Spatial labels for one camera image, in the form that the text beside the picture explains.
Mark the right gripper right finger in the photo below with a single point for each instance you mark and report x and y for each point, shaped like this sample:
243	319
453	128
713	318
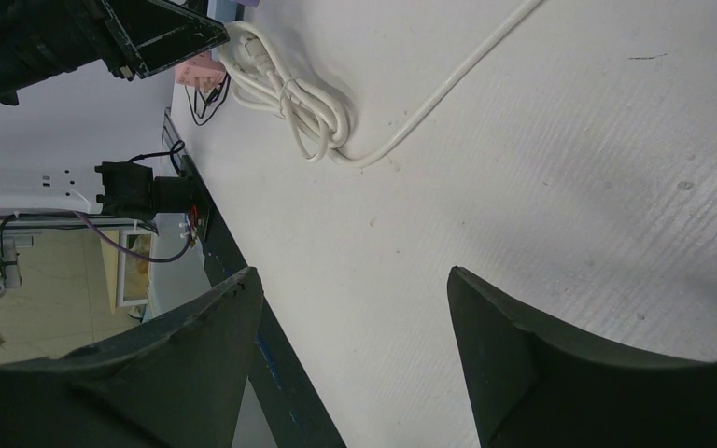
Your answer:
534	380

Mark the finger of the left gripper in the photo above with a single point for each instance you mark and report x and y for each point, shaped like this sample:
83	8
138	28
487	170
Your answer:
145	38

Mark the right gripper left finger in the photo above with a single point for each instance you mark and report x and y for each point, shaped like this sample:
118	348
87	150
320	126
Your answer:
176	381

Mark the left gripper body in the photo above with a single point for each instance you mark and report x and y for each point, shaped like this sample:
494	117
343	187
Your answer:
44	39

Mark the pink cube adapter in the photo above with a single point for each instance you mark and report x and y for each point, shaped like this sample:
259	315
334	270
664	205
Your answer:
200	72

